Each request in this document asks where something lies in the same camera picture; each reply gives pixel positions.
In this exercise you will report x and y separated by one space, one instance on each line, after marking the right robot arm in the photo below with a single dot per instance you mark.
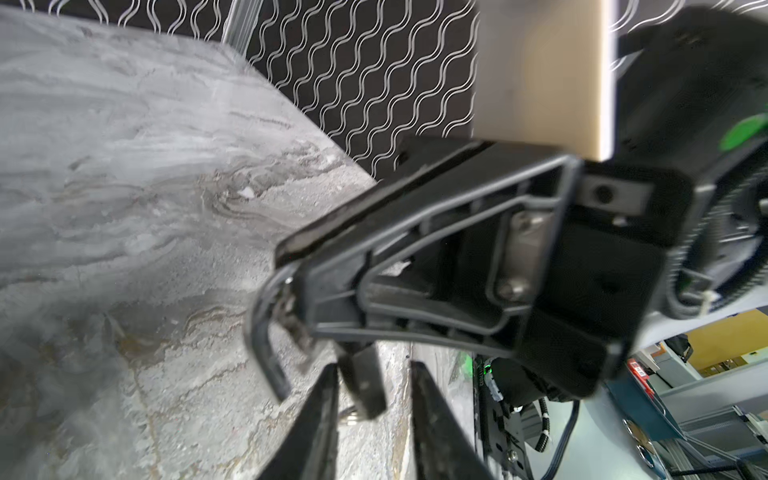
691 90

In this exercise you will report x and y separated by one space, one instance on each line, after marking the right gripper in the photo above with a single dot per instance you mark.
639 240

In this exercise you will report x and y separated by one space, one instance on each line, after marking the small black padlock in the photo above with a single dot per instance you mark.
284 349

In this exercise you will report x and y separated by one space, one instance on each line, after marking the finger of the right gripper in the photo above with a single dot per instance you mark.
451 249

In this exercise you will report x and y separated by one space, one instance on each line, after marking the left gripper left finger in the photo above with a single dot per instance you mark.
309 451

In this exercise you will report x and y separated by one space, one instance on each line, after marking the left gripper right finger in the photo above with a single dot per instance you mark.
441 450

